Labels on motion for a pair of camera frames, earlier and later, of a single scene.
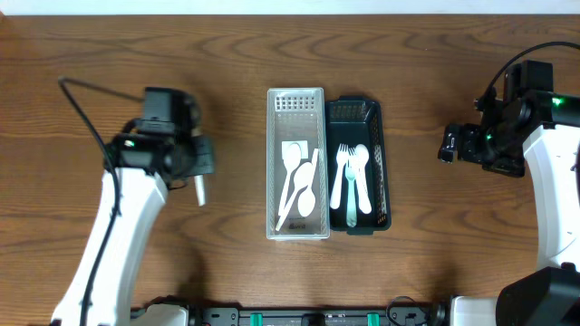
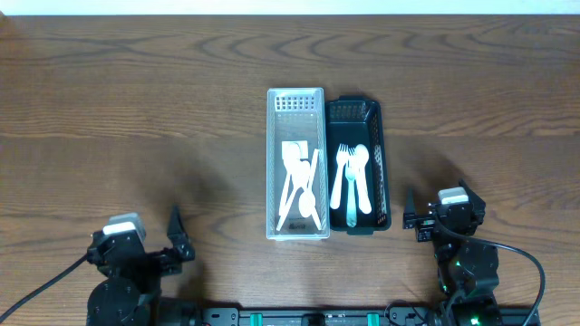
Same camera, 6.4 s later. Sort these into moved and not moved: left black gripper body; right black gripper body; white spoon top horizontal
Moved: left black gripper body; right black gripper body
Not moved: white spoon top horizontal
